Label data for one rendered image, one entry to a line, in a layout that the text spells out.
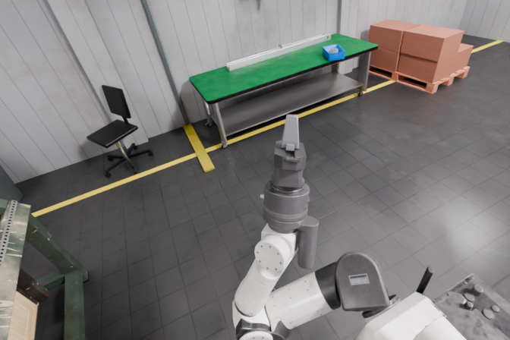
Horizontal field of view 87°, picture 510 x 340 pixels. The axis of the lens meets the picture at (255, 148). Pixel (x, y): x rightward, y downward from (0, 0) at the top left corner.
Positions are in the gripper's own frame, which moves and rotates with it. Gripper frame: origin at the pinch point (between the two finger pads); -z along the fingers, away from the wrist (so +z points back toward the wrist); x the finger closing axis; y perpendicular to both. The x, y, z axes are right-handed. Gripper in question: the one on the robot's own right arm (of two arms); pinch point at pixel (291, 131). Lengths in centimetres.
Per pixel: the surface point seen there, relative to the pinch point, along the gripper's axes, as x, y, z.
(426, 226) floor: -157, -118, 103
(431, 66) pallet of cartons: -350, -190, -28
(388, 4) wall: -456, -156, -125
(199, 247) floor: -143, 65, 134
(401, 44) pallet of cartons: -380, -159, -58
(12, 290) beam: -43, 124, 94
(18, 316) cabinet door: -63, 150, 135
